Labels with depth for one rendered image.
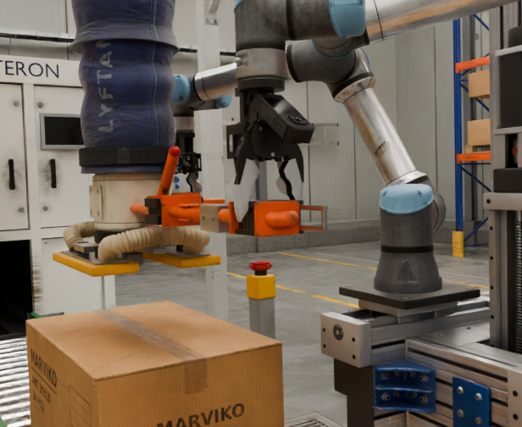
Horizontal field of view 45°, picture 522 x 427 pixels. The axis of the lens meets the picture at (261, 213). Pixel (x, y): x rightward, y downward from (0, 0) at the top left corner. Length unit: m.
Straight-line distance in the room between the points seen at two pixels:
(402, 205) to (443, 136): 10.99
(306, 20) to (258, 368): 0.72
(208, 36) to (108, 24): 3.11
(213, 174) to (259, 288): 2.56
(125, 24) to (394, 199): 0.69
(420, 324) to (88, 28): 0.96
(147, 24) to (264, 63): 0.54
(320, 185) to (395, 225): 10.68
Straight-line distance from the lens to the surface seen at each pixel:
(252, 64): 0.93
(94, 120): 1.41
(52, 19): 10.40
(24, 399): 2.47
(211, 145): 4.40
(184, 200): 1.21
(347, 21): 0.93
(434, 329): 1.44
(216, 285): 4.45
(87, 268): 1.31
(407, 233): 1.39
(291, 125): 0.85
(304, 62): 1.50
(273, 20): 0.94
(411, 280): 1.40
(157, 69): 1.43
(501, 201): 1.32
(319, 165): 12.06
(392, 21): 1.06
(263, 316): 1.93
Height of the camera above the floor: 1.29
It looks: 3 degrees down
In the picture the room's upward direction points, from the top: 2 degrees counter-clockwise
